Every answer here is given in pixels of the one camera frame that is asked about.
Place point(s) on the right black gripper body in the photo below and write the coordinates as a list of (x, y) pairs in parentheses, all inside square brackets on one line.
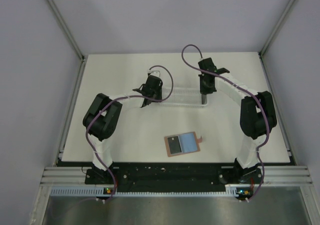
[(204, 89)]

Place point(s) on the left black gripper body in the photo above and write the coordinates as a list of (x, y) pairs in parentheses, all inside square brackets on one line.
[(156, 94)]

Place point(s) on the black credit card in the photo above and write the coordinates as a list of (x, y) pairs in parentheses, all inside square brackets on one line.
[(174, 145)]

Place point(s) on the brown leather card holder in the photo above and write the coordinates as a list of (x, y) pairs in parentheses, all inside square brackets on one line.
[(189, 143)]

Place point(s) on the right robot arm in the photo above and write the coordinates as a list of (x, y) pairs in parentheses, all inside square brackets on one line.
[(257, 118)]

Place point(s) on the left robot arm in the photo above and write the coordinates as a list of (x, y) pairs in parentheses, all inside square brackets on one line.
[(105, 113)]

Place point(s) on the white plastic basket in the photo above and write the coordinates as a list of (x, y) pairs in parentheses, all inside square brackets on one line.
[(184, 97)]

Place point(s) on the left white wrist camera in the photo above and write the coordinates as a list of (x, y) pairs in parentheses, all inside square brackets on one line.
[(155, 73)]

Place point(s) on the right aluminium frame post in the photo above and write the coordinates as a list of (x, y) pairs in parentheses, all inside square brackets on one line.
[(277, 27)]

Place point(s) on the aluminium frame post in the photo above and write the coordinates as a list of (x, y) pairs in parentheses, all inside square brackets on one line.
[(65, 29), (277, 27)]

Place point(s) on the left aluminium frame post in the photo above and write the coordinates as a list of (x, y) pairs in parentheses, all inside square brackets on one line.
[(65, 29)]

